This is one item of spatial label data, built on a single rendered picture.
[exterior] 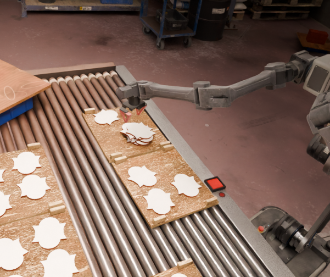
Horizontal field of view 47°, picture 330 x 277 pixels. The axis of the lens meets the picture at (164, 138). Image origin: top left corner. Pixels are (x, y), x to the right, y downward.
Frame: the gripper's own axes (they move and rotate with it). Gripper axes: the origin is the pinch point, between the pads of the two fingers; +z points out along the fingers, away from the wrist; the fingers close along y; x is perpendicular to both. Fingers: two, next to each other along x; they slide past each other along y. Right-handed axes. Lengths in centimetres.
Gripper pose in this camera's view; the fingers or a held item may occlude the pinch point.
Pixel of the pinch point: (132, 117)
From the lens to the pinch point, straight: 194.0
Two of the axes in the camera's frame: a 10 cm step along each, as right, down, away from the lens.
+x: 7.9, 4.8, -3.9
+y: -6.0, 4.3, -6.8
